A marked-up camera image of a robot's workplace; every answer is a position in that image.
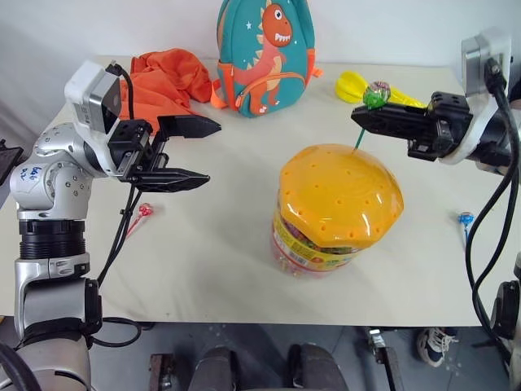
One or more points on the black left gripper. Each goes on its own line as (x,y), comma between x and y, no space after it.
(130,146)

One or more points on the clear plastic lollipop jar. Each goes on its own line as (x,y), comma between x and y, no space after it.
(301,256)

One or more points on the orange cloth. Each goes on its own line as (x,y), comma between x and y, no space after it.
(163,81)

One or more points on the yellow plastic tongs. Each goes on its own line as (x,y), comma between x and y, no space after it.
(350,87)

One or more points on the green lollipop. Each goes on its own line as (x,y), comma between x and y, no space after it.
(376,97)

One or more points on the white and blue sneaker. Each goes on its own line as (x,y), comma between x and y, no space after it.
(433,346)

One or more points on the dark rounded shape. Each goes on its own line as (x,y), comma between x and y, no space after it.
(217,370)
(315,368)

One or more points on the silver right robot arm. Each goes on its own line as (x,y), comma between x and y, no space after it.
(498,138)

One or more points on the brown rusty block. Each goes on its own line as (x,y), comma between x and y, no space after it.
(160,372)

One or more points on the teal dinosaur backpack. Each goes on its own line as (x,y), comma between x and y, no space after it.
(264,61)

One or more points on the black flat object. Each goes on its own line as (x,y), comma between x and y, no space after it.
(8,161)

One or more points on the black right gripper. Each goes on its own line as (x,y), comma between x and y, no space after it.
(447,122)

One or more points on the red lollipop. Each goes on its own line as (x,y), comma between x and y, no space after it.
(145,211)

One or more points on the metal caster leg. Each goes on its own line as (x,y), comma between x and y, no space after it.
(382,354)

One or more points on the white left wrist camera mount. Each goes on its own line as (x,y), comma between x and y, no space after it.
(81,89)

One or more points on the blue lollipop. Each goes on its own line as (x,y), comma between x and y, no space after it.
(465,219)

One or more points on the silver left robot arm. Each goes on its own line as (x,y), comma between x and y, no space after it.
(45,183)

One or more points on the yellow perforated jar lid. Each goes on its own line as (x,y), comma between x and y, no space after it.
(342,191)

